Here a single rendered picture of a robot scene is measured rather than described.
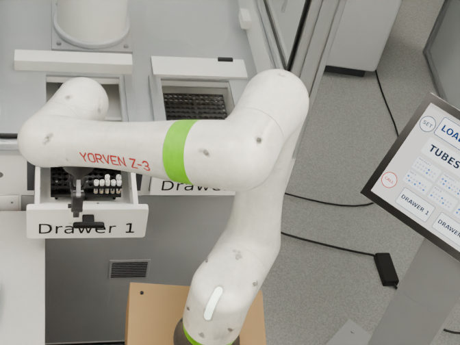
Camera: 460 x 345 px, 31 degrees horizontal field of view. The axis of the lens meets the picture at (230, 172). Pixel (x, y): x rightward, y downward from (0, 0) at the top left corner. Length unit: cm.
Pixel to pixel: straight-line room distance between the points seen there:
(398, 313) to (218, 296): 94
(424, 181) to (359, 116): 181
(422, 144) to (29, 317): 105
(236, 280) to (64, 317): 107
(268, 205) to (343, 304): 151
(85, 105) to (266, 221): 44
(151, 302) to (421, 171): 75
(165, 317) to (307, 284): 132
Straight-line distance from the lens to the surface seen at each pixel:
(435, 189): 210
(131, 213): 201
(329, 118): 383
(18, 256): 211
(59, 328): 270
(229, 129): 137
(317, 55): 196
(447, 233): 209
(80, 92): 167
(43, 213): 200
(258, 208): 166
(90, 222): 199
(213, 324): 169
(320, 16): 189
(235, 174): 135
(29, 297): 204
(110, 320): 268
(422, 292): 238
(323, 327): 304
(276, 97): 145
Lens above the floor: 243
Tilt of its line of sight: 45 degrees down
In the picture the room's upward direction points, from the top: 14 degrees clockwise
